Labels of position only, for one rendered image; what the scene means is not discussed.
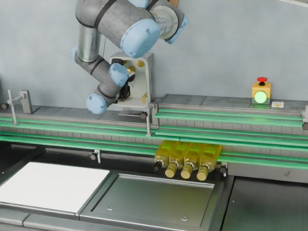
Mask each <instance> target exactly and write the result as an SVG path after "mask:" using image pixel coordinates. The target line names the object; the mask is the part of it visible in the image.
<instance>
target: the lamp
mask: <svg viewBox="0 0 308 231"><path fill-rule="evenodd" d="M266 98H267V94H266V93H265V92H264V91H258V92H257V93H256V94H255V100H256V101H257V102H258V103H263V102H264V101H265V100H266Z"/></svg>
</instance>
